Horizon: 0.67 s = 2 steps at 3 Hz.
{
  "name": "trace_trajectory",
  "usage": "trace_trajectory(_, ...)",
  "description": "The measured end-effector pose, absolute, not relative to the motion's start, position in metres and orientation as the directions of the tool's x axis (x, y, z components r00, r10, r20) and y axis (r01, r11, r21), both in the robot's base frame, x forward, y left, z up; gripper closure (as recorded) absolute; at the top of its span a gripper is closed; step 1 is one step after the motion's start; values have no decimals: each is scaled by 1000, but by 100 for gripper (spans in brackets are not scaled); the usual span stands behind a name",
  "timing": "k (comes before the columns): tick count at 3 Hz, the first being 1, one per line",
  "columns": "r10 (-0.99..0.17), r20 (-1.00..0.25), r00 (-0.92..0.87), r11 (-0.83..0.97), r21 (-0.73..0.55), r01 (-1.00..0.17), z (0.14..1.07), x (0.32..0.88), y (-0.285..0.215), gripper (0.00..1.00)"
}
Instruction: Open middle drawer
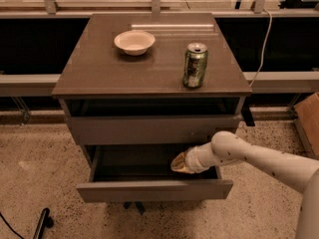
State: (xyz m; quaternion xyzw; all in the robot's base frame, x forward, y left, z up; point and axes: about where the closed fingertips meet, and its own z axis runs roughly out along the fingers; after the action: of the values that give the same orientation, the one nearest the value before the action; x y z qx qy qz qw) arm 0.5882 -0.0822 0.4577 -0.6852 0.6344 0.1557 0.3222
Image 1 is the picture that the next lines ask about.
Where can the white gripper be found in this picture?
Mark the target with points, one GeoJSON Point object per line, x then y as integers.
{"type": "Point", "coordinates": [191, 160]}

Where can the grey drawer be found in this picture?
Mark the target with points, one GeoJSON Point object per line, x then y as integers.
{"type": "Point", "coordinates": [141, 173]}
{"type": "Point", "coordinates": [148, 130]}

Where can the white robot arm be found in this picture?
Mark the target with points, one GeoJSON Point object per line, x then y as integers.
{"type": "Point", "coordinates": [298, 172]}

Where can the grey top drawer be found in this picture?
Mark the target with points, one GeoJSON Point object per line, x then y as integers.
{"type": "Point", "coordinates": [148, 130]}

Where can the grey drawer cabinet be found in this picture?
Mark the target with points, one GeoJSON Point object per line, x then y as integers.
{"type": "Point", "coordinates": [101, 80]}

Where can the green soda can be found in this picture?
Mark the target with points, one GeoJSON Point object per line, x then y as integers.
{"type": "Point", "coordinates": [195, 62]}

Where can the white paper bowl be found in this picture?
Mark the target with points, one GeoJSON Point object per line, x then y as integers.
{"type": "Point", "coordinates": [135, 42]}

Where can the cardboard box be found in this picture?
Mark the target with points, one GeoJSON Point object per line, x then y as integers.
{"type": "Point", "coordinates": [308, 114]}

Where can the black stand foot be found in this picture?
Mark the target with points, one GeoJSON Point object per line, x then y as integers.
{"type": "Point", "coordinates": [45, 221]}

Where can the grey metal rail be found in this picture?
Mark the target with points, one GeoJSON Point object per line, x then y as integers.
{"type": "Point", "coordinates": [265, 83]}

